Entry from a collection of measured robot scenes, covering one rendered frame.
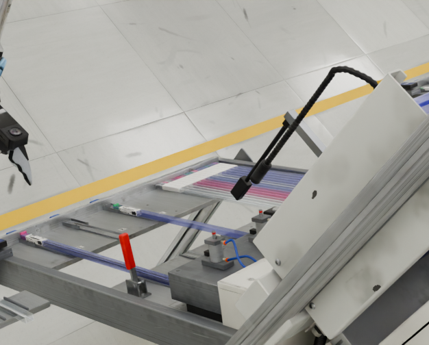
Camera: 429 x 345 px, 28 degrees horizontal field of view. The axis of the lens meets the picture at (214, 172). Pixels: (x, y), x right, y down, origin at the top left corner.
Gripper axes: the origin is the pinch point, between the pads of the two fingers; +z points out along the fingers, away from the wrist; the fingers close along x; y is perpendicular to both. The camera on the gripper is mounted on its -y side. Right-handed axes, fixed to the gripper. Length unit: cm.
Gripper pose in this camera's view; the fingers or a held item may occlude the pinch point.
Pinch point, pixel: (6, 193)
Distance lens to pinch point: 183.1
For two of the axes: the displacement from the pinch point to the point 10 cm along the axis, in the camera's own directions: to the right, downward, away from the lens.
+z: 1.2, 9.5, 2.7
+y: -7.0, -1.1, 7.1
